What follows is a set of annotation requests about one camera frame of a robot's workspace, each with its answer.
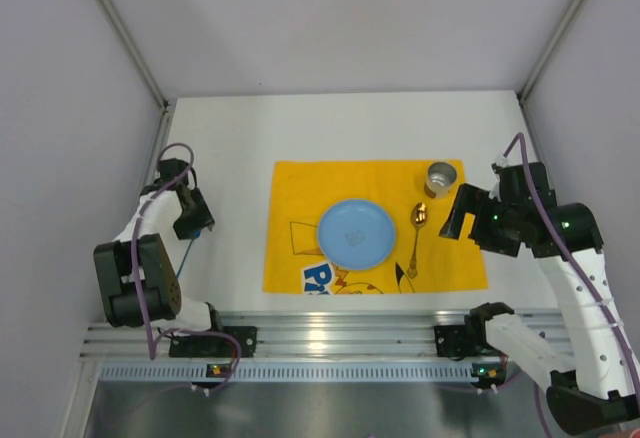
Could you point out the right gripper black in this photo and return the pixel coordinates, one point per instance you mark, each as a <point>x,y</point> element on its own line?
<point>476,219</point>

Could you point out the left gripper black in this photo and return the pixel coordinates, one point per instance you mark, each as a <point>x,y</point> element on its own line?
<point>195,215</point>

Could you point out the blue fork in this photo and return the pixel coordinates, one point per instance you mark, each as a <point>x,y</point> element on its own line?
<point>186,254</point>

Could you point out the metal cup brown base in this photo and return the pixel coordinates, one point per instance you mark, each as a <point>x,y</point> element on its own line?
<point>440,179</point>

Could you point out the gold spoon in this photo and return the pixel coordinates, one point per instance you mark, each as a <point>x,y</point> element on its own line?
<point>419,217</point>

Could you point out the yellow Pikachu cloth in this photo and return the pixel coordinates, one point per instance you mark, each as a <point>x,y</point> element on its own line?
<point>302,191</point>

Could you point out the light blue plate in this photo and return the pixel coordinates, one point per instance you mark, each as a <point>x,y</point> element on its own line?
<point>356,234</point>

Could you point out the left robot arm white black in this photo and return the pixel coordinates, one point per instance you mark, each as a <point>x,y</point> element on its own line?
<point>144,262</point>

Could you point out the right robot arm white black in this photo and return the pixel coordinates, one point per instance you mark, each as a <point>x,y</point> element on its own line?
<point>597,385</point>

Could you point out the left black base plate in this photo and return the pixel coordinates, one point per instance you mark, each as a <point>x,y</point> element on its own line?
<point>196,346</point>

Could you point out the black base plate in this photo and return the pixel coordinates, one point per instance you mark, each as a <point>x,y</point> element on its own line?
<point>196,346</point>
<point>454,342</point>

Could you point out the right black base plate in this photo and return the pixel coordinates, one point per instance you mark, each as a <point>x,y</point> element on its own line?
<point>454,342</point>

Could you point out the slotted cable duct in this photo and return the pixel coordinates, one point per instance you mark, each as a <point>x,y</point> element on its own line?
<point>271,372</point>

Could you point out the left frame post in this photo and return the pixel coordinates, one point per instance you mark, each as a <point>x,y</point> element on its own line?
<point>131,49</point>

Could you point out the frame post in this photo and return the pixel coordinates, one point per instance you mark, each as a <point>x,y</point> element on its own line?
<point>131,49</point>
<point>552,45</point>

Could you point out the right frame post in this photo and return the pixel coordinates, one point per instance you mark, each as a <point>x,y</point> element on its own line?
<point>552,45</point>

